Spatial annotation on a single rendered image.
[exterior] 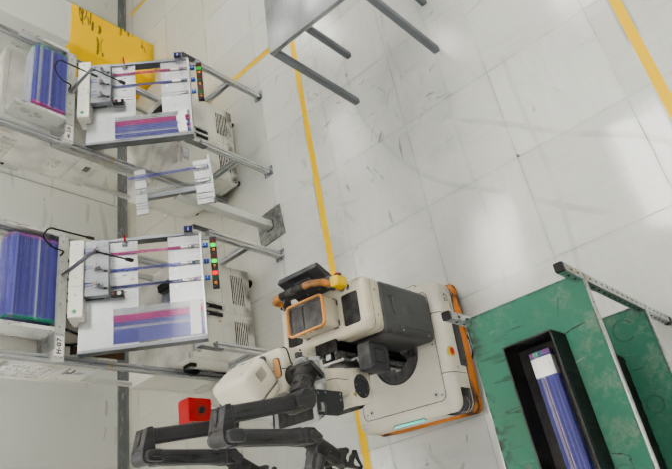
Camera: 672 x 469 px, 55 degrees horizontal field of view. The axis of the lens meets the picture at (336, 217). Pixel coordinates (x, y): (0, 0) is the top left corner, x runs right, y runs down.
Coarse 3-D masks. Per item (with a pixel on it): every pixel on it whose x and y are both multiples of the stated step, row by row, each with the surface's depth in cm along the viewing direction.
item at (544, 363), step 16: (544, 352) 201; (544, 368) 200; (544, 384) 199; (560, 384) 195; (544, 400) 197; (560, 400) 194; (560, 416) 193; (576, 416) 193; (560, 432) 192; (576, 432) 188; (560, 448) 190; (576, 448) 187; (576, 464) 186; (592, 464) 185
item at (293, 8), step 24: (264, 0) 402; (288, 0) 384; (312, 0) 368; (336, 0) 353; (288, 24) 377; (312, 24) 365; (408, 24) 377; (336, 48) 445; (432, 48) 397; (312, 72) 404
